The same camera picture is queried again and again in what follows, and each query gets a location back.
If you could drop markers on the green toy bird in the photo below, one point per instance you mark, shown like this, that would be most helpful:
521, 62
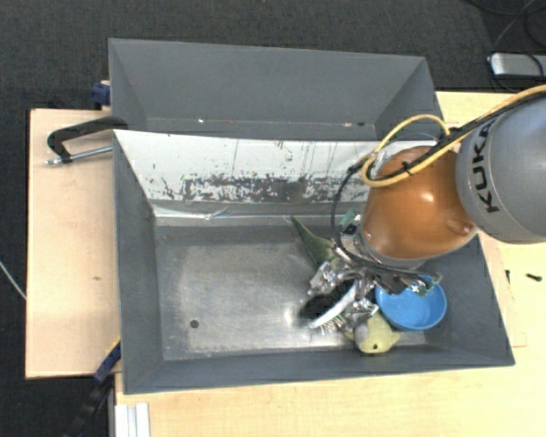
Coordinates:
316, 246

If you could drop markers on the yellow-green toy animal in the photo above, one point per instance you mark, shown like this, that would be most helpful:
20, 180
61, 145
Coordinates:
375, 337

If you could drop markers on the blue bowl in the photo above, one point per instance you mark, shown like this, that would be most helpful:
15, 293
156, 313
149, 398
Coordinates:
414, 310

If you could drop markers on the grey metal bin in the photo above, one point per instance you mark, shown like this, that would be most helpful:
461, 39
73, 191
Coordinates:
236, 289

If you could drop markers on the small black screw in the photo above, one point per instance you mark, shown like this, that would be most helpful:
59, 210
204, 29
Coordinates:
534, 277

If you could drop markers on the pale wood flat board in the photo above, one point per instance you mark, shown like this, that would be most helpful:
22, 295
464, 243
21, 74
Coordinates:
68, 253

